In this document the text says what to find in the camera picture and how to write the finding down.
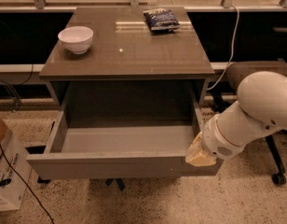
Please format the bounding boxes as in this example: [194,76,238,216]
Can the black floor cable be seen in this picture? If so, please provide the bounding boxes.
[0,131,56,224]

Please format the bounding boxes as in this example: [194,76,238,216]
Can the white ceramic bowl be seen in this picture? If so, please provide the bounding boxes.
[58,26,93,54]

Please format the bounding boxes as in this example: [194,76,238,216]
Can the white cardboard box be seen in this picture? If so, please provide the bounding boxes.
[0,118,31,212]

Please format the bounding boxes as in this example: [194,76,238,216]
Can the grey top drawer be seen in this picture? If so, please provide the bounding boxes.
[26,87,223,179]

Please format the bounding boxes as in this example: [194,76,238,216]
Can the grey office chair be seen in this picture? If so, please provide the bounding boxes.
[212,61,287,185]

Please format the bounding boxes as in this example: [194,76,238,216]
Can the white cable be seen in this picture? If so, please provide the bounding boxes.
[207,4,240,91]

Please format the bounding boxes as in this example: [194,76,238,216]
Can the blue chip bag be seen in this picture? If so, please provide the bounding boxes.
[143,8,181,31]

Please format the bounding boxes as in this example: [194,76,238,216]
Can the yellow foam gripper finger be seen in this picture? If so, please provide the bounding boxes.
[185,132,216,167]

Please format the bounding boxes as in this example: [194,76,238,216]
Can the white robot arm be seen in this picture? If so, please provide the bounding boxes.
[185,71,287,167]

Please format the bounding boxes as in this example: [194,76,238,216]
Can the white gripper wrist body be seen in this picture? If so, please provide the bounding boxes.
[201,115,244,160]

